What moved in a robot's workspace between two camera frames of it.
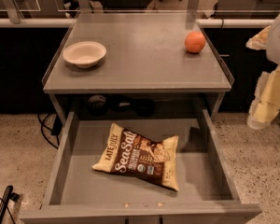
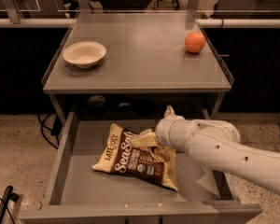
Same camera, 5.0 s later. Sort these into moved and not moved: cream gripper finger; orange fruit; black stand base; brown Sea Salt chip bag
Moved: cream gripper finger
Not moved: black stand base; brown Sea Salt chip bag; orange fruit
